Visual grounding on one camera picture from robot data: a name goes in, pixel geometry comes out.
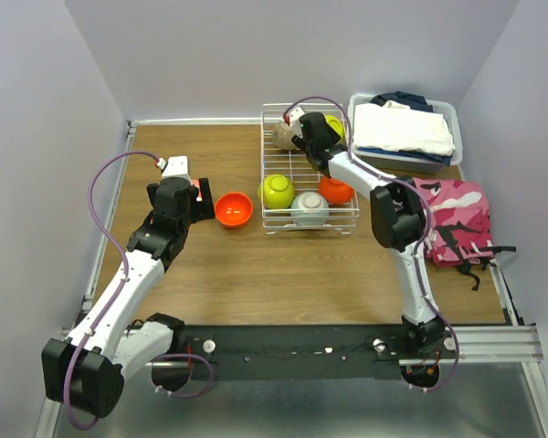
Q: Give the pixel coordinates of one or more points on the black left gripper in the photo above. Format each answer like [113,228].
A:
[202,209]

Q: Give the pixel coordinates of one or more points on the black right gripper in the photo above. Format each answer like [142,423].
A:
[333,136]

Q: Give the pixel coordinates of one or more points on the lime green bowl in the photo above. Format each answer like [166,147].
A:
[276,191]
[336,124]

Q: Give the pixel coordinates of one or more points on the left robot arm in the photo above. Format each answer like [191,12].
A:
[86,371]

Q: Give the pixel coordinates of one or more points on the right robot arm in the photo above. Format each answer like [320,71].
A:
[399,219]

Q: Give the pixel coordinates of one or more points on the beige floral ceramic bowl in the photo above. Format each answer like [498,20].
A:
[282,135]

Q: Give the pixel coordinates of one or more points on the grey perforated laundry basket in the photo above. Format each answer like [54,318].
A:
[407,160]

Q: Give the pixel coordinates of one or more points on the teal checked white bowl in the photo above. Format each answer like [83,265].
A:
[309,209]

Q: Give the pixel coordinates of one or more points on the lime green bowl front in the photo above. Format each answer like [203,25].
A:
[276,191]

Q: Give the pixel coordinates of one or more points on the white folded towel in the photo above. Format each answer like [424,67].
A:
[397,130]

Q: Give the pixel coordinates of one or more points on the dark blue cloth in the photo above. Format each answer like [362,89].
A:
[404,99]

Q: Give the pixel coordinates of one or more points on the pink camouflage bag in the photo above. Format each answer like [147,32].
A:
[460,235]

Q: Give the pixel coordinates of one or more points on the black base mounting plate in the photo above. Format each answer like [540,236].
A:
[307,352]

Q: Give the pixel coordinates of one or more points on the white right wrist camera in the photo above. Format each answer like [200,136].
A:
[292,117]

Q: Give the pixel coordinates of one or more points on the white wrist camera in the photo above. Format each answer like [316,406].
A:
[177,167]
[292,117]

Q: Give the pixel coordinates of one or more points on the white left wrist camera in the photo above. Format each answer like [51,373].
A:
[177,167]

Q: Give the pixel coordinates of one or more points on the white wire dish rack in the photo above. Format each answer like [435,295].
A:
[294,165]

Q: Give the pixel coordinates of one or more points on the aluminium frame rail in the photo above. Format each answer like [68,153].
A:
[483,345]

